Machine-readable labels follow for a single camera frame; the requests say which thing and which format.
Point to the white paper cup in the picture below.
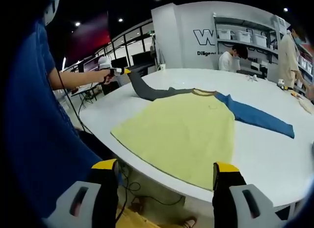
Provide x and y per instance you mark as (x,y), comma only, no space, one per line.
(162,67)

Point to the operator in blue shirt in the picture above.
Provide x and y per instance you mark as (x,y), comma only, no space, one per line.
(36,127)

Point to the person's left hand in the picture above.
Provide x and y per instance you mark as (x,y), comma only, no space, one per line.
(105,76)

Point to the white storage bin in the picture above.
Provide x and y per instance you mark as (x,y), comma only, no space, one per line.
(259,40)
(243,36)
(224,34)

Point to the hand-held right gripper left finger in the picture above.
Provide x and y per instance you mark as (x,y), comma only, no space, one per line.
(104,188)

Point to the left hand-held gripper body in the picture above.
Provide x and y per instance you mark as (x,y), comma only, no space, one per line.
(105,62)

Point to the yellow long-sleeved garment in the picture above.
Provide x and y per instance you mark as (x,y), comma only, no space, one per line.
(186,130)

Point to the grey shelf rack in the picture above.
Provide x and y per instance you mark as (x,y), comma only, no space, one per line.
(247,46)

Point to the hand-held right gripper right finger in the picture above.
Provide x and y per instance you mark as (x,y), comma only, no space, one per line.
(223,196)

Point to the beige cloth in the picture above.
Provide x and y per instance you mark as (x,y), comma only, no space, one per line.
(305,105)

